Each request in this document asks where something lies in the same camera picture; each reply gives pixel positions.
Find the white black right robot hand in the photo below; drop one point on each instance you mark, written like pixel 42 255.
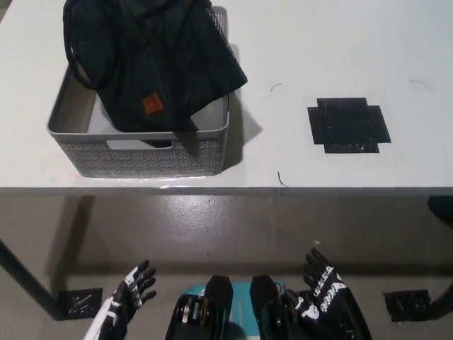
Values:
pixel 332 308

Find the black floor tape patch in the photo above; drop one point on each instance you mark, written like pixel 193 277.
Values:
pixel 407 304
pixel 79 301

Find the thin curved black thread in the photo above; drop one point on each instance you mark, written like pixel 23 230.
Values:
pixel 419 81
pixel 279 84

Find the black table leg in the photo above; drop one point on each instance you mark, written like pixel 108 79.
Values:
pixel 30 280
pixel 444 295

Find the short thick black thread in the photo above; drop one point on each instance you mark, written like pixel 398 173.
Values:
pixel 281 178

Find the dark rounded object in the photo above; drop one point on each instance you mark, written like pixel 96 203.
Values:
pixel 442 210

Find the black cross-shaped tape patch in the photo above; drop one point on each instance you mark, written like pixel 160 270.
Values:
pixel 348 124

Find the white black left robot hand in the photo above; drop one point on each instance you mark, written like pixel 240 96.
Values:
pixel 117 304

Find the grey perforated plastic basket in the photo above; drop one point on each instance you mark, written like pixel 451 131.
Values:
pixel 141 156

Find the clear tape strip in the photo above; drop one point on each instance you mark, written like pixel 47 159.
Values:
pixel 170 185

